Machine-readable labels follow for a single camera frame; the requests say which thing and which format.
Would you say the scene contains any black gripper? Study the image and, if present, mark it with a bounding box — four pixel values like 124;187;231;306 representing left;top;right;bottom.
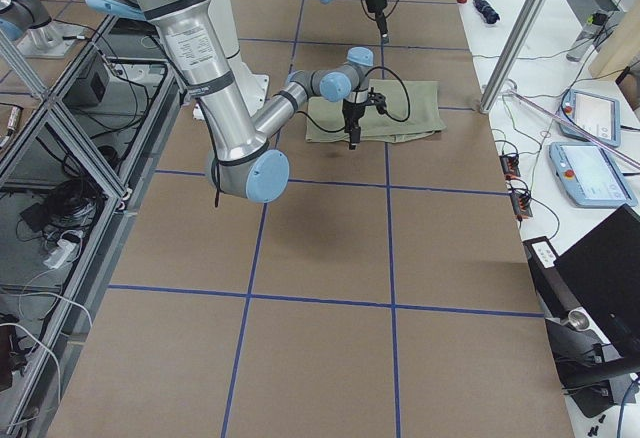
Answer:
364;0;389;41
342;100;366;150

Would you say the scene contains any olive green long-sleeve shirt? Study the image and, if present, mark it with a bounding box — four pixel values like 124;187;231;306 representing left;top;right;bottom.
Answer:
305;80;447;145

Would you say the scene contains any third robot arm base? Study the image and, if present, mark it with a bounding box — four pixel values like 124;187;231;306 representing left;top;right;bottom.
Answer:
1;0;86;59

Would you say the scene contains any folded dark blue umbrella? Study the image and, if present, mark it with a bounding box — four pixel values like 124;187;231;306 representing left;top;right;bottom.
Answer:
472;0;500;25

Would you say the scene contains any reacher grabber stick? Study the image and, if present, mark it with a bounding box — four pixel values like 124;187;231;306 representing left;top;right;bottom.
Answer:
501;88;640;170

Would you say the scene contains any orange electronics board far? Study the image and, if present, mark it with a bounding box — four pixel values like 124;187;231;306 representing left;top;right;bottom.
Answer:
499;154;521;180

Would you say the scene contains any orange electronics board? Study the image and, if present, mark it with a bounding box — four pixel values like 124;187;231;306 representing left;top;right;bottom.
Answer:
499;154;521;180
509;188;533;222

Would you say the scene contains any orange electronics board near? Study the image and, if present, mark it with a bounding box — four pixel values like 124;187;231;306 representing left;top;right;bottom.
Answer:
509;188;533;222

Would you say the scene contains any far blue teach pendant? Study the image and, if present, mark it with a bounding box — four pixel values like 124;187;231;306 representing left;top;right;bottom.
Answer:
557;89;621;147

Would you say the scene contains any blue teach pendant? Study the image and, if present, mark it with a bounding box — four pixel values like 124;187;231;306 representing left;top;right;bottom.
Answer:
557;89;621;147
548;142;638;209

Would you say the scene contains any near blue teach pendant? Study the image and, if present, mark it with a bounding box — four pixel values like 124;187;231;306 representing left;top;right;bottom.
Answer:
548;142;638;209

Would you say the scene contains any black power adapter box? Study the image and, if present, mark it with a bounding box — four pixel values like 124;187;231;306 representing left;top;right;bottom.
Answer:
523;237;587;326

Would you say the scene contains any black monitor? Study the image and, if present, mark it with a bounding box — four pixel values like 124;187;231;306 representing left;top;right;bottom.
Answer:
555;205;639;356

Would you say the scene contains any silver metal cup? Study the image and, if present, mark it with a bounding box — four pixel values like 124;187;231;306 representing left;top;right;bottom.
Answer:
567;309;591;332

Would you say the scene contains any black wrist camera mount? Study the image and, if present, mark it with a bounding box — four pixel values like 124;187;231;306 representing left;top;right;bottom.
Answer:
366;88;388;115

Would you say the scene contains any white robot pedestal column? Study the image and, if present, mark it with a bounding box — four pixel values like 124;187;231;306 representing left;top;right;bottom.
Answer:
192;0;271;122

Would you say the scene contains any aluminium frame post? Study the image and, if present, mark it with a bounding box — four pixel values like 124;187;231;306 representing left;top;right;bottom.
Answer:
479;0;546;114

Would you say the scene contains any aluminium side frame rail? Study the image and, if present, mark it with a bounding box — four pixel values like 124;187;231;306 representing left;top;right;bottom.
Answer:
1;18;185;437

